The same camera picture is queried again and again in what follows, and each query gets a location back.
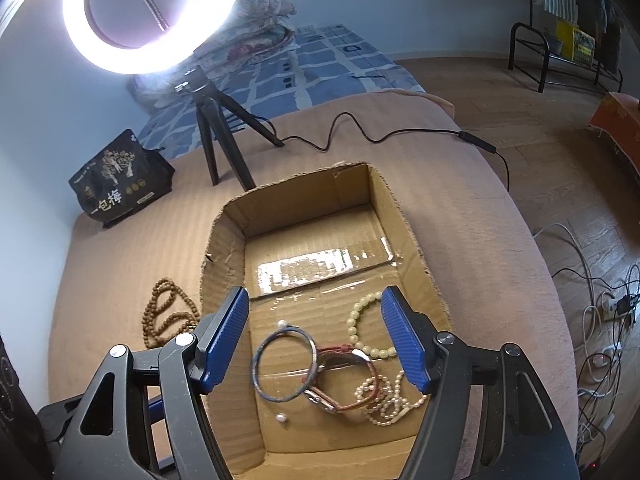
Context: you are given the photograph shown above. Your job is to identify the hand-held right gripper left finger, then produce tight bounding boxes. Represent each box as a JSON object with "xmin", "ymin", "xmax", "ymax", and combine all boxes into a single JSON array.
[{"xmin": 47, "ymin": 286, "xmax": 249, "ymax": 480}]

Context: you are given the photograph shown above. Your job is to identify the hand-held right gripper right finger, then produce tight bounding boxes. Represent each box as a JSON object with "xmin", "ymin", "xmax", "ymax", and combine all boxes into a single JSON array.
[{"xmin": 380, "ymin": 285, "xmax": 581, "ymax": 480}]

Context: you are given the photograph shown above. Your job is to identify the dark thin bangle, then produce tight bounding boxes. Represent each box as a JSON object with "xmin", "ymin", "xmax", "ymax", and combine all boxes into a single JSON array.
[{"xmin": 251, "ymin": 326, "xmax": 317, "ymax": 403}]

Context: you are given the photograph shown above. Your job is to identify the cream bead bracelet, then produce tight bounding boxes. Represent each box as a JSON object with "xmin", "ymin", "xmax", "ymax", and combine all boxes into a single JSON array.
[{"xmin": 346, "ymin": 291, "xmax": 401, "ymax": 361}]

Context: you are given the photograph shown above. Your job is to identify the wristwatch with reddish strap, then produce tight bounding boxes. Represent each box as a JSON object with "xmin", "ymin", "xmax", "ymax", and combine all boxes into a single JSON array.
[{"xmin": 302, "ymin": 342, "xmax": 379, "ymax": 415}]

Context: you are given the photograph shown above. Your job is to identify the small white bead necklace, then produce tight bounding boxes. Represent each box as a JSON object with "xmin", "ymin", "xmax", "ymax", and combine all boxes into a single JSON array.
[{"xmin": 354, "ymin": 370, "xmax": 430, "ymax": 428}]

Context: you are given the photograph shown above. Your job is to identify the cardboard box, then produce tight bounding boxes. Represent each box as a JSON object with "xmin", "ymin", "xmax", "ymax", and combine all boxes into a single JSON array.
[{"xmin": 200, "ymin": 161, "xmax": 453, "ymax": 480}]

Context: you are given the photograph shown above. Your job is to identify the black snack bag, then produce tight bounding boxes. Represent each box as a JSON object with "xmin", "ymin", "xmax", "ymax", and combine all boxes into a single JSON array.
[{"xmin": 68, "ymin": 129, "xmax": 176, "ymax": 229}]

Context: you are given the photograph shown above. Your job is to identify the white power strip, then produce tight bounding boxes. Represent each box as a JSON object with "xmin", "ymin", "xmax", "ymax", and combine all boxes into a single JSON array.
[{"xmin": 597, "ymin": 292, "xmax": 640, "ymax": 321}]

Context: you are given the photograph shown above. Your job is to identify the black tripod stand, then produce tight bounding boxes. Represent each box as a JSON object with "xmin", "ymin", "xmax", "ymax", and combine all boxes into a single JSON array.
[{"xmin": 172, "ymin": 65, "xmax": 286, "ymax": 187}]

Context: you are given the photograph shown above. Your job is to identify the blue patterned bed sheet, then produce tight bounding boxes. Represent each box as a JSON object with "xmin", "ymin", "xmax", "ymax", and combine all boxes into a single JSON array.
[{"xmin": 135, "ymin": 24, "xmax": 426, "ymax": 158}]

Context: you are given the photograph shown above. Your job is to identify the folded floral quilt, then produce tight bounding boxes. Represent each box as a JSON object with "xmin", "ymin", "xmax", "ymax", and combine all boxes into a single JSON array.
[{"xmin": 127, "ymin": 0, "xmax": 301, "ymax": 111}]

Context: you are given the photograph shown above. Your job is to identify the black metal clothes rack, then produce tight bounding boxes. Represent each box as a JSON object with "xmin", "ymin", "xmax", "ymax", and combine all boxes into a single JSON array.
[{"xmin": 509, "ymin": 0, "xmax": 625, "ymax": 93}]

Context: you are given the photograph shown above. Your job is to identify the yellow box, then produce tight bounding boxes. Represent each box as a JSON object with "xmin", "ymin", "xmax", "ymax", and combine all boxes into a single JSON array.
[{"xmin": 555, "ymin": 19, "xmax": 597, "ymax": 67}]

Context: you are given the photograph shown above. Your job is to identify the dark hanging clothes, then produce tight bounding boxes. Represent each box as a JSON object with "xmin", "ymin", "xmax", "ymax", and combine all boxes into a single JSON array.
[{"xmin": 575, "ymin": 0, "xmax": 626, "ymax": 71}]

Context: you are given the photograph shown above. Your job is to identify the brown bead necklace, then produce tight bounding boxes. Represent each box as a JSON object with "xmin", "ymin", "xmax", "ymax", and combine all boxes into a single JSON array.
[{"xmin": 142, "ymin": 278, "xmax": 202, "ymax": 350}]

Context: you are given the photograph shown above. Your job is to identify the tangle of floor cables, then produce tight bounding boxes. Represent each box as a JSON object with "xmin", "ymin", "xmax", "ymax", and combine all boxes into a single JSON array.
[{"xmin": 532, "ymin": 222, "xmax": 640, "ymax": 466}]

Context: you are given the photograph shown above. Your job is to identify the black ring light cable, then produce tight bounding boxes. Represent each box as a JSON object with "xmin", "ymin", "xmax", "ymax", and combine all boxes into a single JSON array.
[{"xmin": 240, "ymin": 112, "xmax": 511, "ymax": 192}]

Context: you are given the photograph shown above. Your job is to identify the white ring light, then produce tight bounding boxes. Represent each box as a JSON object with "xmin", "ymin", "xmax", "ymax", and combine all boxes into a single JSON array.
[{"xmin": 61, "ymin": 0, "xmax": 249, "ymax": 75}]

